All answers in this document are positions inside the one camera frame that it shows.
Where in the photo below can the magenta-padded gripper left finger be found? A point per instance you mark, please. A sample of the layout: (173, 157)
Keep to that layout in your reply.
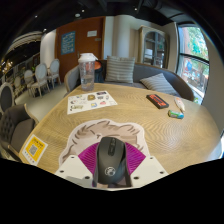
(75, 166)

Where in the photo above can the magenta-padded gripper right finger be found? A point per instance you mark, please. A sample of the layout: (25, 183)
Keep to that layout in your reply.
(143, 166)

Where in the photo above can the dark grey computer mouse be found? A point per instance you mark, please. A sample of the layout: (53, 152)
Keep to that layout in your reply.
(111, 163)

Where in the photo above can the cat-shaped mouse pad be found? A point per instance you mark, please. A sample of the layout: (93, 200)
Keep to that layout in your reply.
(100, 130)

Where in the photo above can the yellow square card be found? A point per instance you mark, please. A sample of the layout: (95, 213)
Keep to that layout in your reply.
(33, 150)

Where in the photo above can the green and white small pack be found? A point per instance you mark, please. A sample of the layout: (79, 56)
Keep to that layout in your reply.
(175, 114)

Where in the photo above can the white sticker sheet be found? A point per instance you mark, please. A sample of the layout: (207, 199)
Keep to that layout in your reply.
(90, 101)

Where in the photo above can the black box with red print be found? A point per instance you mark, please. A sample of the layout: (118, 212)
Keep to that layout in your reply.
(157, 101)

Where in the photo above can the grey tufted armchair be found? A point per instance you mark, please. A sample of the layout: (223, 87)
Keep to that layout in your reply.
(16, 130)

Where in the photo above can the small white tube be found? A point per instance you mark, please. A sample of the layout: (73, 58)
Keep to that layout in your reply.
(179, 104)

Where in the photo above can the striped grey cushion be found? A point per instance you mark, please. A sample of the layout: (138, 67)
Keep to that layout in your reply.
(158, 84)

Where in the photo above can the grey curved sofa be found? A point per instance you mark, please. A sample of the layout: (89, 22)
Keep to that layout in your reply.
(180, 83)

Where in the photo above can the clear shaker bottle white lid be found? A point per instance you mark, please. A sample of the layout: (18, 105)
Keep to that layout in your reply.
(87, 75)

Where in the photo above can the group of white chairs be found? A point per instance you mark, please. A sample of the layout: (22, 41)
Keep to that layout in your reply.
(41, 76)

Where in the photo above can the black and orange backpack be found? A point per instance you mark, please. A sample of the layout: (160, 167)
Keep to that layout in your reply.
(100, 73)

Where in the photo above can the round-backed grey chair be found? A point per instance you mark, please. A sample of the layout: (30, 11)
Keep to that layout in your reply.
(6, 96)

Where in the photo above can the striped square cushion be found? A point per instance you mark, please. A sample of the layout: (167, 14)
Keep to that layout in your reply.
(120, 69)

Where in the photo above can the large black-framed window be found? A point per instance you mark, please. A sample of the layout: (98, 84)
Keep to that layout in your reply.
(195, 63)

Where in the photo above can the arched grey cabinet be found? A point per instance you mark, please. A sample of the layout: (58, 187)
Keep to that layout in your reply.
(154, 48)

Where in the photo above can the brown wooden door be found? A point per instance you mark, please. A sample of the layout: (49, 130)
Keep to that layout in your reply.
(85, 46)

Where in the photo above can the blue poster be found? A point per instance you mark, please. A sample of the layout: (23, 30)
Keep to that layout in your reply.
(68, 42)

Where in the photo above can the small white door sign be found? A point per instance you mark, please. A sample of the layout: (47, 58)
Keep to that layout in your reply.
(92, 33)

